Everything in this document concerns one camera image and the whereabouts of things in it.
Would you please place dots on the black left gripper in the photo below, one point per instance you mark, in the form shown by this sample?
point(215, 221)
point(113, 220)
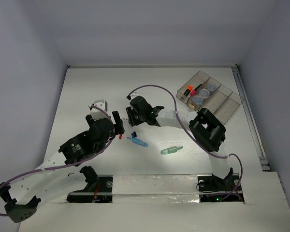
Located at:
point(119, 129)

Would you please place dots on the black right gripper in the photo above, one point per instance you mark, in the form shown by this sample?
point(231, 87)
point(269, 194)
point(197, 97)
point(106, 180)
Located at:
point(132, 119)

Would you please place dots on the green utility knife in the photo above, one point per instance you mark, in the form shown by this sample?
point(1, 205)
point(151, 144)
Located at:
point(171, 150)

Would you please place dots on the clear four-compartment organizer tray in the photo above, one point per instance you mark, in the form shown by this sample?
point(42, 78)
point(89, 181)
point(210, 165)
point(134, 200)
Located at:
point(222, 103)

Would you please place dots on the white front board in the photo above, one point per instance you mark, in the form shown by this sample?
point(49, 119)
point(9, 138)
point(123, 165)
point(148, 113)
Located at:
point(169, 203)

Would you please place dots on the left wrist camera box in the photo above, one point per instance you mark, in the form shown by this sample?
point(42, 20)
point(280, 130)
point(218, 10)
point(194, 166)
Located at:
point(99, 106)

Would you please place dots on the black capped white pen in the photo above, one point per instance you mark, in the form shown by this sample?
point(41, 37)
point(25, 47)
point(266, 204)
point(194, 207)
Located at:
point(134, 133)

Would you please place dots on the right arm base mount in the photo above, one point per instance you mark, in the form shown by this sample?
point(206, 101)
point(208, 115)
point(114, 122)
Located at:
point(213, 189)

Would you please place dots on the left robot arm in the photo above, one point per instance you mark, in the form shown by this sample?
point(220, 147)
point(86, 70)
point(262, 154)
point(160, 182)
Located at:
point(65, 173)

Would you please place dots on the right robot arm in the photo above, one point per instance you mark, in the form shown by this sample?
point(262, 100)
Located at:
point(202, 126)

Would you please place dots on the clear jar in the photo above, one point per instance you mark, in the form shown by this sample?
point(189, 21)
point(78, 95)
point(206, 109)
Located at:
point(211, 87)
point(204, 93)
point(197, 100)

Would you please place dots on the pink highlighter marker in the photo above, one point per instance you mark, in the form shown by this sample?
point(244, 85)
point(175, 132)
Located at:
point(196, 89)

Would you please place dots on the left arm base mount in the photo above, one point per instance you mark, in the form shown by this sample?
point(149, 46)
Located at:
point(98, 189)

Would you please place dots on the blue utility knife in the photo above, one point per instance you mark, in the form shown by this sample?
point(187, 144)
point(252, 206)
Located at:
point(138, 142)

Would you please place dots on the orange highlighter marker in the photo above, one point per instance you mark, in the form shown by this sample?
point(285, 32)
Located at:
point(188, 90)

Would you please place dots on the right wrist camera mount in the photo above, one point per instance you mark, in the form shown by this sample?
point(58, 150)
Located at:
point(132, 95)

